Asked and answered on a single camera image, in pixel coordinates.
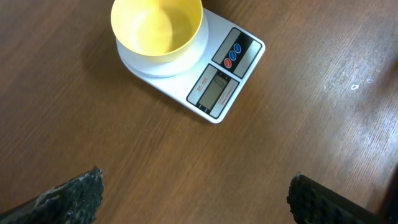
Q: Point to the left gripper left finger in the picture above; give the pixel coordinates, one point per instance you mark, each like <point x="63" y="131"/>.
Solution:
<point x="75" y="201"/>

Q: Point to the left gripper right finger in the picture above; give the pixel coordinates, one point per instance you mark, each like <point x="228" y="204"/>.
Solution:
<point x="312" y="203"/>

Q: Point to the white digital kitchen scale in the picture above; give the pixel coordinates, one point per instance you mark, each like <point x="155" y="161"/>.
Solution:
<point x="209" y="76"/>

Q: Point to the pale yellow plastic bowl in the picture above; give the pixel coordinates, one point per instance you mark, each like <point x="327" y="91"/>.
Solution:
<point x="160" y="30"/>

